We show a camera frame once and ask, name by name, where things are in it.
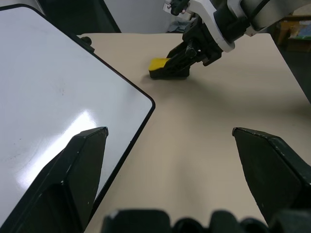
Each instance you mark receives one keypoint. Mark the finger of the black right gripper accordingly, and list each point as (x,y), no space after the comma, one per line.
(181,66)
(178,49)

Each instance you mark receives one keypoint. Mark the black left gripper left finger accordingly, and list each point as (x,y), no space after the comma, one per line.
(60,184)

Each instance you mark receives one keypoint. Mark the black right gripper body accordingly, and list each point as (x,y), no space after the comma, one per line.
(201,42)

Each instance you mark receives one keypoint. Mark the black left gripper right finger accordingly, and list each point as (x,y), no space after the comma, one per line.
(274,170)

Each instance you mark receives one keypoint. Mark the yellow and black eraser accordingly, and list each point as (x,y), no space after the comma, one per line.
(158,64)

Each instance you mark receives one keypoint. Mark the black chair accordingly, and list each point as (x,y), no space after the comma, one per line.
(92,17)

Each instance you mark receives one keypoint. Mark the brown cardboard box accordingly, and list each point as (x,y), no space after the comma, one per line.
(296,38)

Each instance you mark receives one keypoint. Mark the black framed whiteboard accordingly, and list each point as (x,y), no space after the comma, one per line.
(48,85)

